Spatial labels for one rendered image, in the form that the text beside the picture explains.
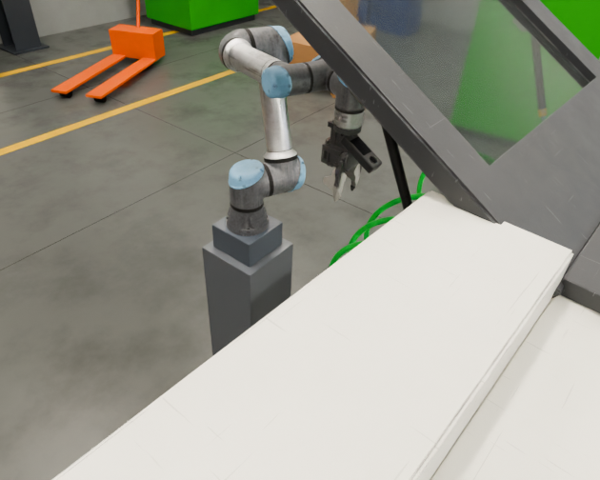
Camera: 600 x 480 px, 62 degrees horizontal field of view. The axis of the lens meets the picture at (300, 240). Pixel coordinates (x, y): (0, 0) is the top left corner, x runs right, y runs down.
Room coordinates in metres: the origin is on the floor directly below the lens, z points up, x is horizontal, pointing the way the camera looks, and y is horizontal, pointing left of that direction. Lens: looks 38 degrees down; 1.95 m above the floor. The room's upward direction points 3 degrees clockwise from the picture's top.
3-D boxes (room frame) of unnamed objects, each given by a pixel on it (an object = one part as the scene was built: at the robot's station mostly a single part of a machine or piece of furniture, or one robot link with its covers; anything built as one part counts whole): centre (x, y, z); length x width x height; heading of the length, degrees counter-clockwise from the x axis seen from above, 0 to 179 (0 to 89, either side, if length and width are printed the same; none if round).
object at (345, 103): (1.20, -0.10, 1.51); 0.09 x 0.08 x 0.11; 30
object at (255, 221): (1.44, 0.19, 0.95); 0.15 x 0.15 x 0.10
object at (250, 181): (1.44, 0.18, 1.07); 0.13 x 0.12 x 0.14; 120
